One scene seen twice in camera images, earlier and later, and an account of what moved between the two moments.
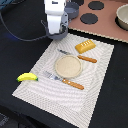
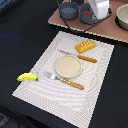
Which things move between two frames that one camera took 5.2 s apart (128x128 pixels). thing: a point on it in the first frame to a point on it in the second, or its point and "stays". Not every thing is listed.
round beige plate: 68,66 stays
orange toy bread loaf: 85,46 stays
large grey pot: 60,36 to 85,17
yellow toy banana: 26,76 stays
